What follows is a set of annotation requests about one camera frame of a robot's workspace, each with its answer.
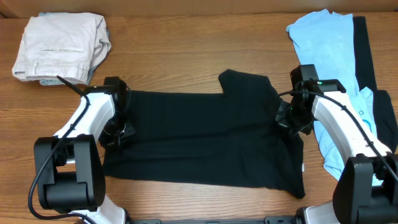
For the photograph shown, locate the black t-shirt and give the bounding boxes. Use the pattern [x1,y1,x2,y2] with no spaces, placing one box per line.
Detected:
[103,70,305,198]

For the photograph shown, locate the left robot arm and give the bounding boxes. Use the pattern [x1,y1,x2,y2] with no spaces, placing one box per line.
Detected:
[27,77,134,223]

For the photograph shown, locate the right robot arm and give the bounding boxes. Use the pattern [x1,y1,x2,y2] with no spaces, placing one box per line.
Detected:
[275,65,397,224]

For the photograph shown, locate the light blue printed t-shirt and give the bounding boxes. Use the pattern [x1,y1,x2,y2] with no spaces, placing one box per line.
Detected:
[285,8,383,187]

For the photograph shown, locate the black garment under pile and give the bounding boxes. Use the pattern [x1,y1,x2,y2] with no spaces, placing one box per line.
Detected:
[353,16,397,152]

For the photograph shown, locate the folded beige pants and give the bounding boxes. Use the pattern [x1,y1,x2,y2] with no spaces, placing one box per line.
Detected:
[12,12,111,85]

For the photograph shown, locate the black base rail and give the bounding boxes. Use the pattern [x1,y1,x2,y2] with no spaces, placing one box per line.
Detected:
[129,215,302,224]

